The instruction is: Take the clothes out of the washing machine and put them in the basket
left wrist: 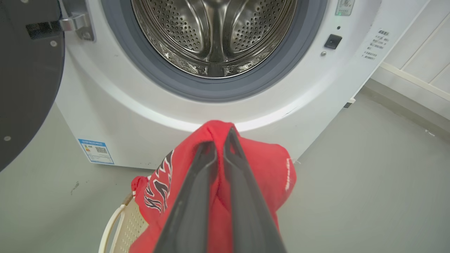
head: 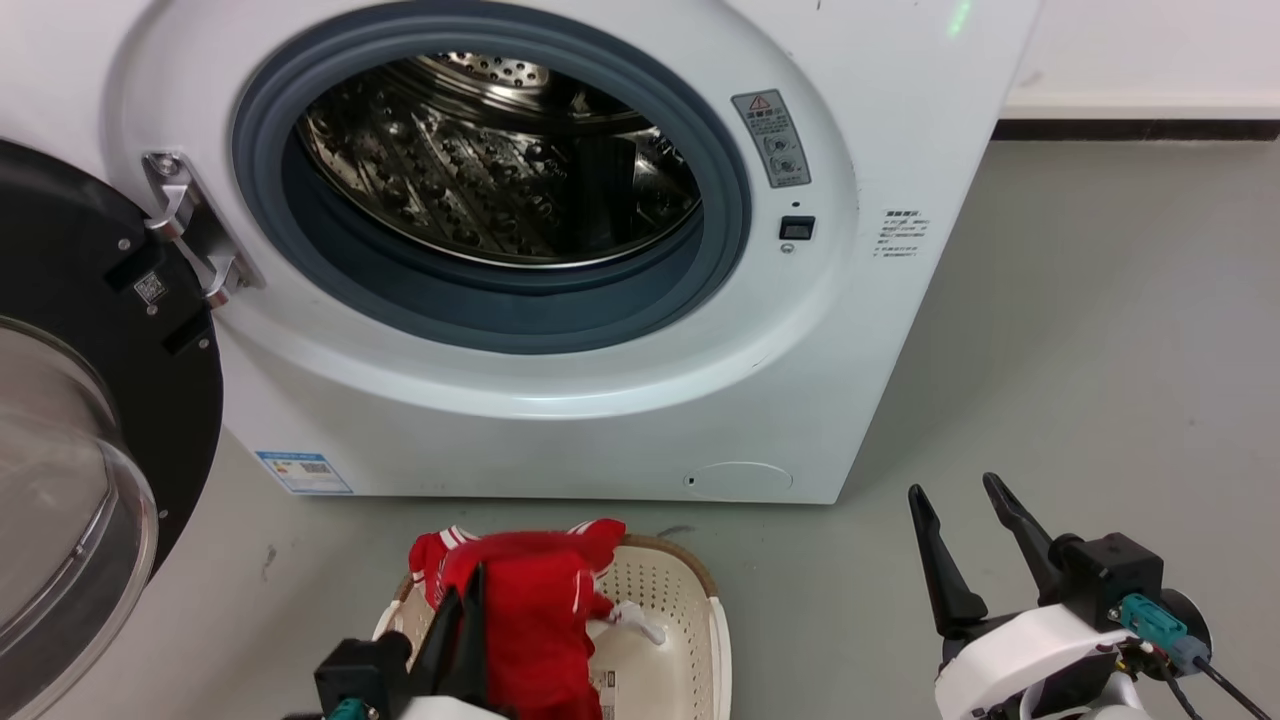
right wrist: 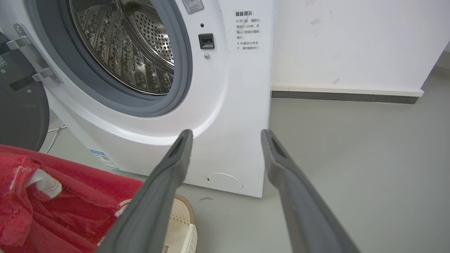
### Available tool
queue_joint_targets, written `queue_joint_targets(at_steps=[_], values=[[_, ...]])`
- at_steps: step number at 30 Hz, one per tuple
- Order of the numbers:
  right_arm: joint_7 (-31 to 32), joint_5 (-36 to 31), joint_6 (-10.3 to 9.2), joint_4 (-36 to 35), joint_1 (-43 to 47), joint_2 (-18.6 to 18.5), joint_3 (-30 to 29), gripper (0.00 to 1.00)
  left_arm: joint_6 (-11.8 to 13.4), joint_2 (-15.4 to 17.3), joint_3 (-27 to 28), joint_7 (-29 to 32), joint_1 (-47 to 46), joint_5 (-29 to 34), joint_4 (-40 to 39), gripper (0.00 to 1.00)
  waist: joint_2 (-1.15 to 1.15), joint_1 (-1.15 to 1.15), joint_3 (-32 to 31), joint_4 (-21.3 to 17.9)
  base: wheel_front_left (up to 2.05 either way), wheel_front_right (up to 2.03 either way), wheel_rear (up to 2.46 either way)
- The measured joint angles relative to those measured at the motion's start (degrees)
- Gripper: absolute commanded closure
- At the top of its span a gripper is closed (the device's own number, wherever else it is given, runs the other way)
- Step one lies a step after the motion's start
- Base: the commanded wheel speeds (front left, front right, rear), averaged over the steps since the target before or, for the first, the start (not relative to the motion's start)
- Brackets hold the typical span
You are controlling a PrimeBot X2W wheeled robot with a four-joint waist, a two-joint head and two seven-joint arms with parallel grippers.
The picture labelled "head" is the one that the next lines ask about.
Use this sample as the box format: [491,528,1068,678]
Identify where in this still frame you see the clear glass door bowl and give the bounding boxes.
[0,315,161,717]

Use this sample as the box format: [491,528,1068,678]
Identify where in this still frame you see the black round washer door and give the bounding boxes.
[0,138,223,720]

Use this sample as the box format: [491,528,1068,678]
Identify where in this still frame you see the grey warning sticker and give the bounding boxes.
[731,90,812,189]

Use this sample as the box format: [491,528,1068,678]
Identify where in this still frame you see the blue white energy label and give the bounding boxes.
[255,450,354,496]

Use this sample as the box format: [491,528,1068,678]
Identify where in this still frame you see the round white filter cover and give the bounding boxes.
[688,461,794,501]

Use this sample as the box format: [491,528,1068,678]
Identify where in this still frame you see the chrome door hinge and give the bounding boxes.
[143,152,263,309]

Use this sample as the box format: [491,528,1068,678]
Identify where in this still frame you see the thin black cable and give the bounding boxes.
[1190,655,1280,720]

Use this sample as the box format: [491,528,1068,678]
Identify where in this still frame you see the cream perforated laundry basket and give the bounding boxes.
[372,535,733,720]

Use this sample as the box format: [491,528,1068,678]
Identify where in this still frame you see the teal cable connector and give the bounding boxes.
[1119,594,1211,673]

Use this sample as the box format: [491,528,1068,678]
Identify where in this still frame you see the black wall baseboard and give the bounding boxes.
[993,118,1280,142]

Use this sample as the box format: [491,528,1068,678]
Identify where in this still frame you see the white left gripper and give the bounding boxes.
[395,564,506,720]

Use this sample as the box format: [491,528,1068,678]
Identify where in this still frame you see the white front-load washing machine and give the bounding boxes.
[0,0,1043,506]

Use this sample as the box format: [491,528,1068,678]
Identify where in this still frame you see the grey rubber door gasket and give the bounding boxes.
[232,10,753,356]

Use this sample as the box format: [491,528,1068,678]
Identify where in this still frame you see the red garment with white trim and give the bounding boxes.
[408,518,667,720]

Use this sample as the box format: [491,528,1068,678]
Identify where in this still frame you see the stainless steel washer drum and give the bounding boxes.
[297,52,703,269]

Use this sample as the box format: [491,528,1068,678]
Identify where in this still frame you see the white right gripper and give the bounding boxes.
[907,472,1149,720]

